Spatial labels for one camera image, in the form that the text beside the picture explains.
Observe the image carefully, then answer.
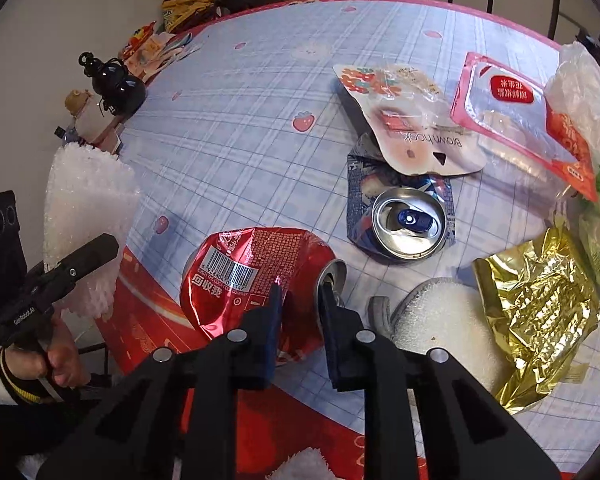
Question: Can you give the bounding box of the yellow snack bags pile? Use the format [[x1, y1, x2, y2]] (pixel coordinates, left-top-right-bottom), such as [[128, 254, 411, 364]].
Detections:
[[161, 0, 216, 34]]

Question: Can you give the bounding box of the white foam net sleeve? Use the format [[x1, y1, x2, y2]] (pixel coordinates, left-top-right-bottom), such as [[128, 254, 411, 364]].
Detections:
[[367, 278, 510, 393]]

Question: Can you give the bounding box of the white plastic bag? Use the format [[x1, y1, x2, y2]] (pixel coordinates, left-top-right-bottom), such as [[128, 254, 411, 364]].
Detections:
[[544, 41, 600, 286]]

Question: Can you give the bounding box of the crushed blue silver can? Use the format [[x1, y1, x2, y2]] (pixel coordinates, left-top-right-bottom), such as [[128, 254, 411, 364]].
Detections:
[[347, 133, 456, 262]]

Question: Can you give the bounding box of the crushed red cola can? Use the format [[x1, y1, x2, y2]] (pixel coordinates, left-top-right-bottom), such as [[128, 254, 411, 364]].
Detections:
[[180, 226, 347, 364]]

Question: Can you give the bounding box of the red clear peanut bag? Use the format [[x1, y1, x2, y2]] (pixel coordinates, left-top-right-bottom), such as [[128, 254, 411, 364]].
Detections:
[[450, 52, 597, 202]]

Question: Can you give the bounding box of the black gourd ornament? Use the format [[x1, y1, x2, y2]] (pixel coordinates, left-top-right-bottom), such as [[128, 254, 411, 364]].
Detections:
[[78, 52, 147, 119]]

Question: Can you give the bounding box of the person's left hand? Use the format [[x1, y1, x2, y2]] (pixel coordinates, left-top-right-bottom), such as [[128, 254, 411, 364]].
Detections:
[[4, 313, 91, 388]]

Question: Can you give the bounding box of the gold foil wrapper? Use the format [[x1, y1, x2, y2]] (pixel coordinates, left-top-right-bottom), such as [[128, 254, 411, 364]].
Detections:
[[472, 226, 600, 414]]

